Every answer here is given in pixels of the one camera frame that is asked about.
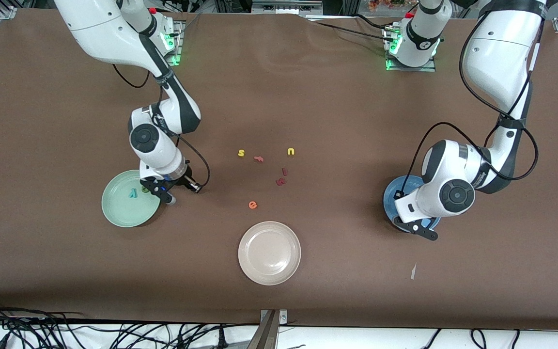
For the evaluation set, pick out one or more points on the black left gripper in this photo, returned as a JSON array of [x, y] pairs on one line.
[[395, 197]]

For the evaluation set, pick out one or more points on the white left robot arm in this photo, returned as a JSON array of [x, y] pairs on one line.
[[497, 53]]

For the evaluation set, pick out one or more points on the blue plate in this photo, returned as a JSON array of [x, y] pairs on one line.
[[388, 203]]

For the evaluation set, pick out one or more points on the dark red letter k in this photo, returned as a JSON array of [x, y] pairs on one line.
[[281, 182]]

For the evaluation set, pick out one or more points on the grey metal box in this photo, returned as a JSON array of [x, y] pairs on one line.
[[284, 7]]

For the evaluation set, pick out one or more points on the small metal bracket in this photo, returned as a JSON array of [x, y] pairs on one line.
[[283, 317]]

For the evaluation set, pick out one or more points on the small grey paper scrap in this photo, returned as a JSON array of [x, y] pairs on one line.
[[413, 271]]

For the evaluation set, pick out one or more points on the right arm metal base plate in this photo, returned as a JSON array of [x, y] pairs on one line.
[[177, 48]]

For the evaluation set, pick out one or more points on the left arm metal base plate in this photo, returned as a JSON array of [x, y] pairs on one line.
[[429, 68]]

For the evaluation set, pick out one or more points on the beige plate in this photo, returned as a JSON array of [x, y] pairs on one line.
[[269, 253]]

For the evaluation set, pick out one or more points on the orange flowers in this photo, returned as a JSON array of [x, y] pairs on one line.
[[385, 5]]

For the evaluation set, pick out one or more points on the grey slanted metal bar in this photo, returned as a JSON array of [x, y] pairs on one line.
[[264, 334]]

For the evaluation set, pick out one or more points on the green plate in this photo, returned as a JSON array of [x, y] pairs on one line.
[[119, 208]]

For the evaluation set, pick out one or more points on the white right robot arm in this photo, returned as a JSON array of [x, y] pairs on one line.
[[100, 34]]

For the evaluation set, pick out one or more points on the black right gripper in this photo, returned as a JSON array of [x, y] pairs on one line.
[[182, 177]]

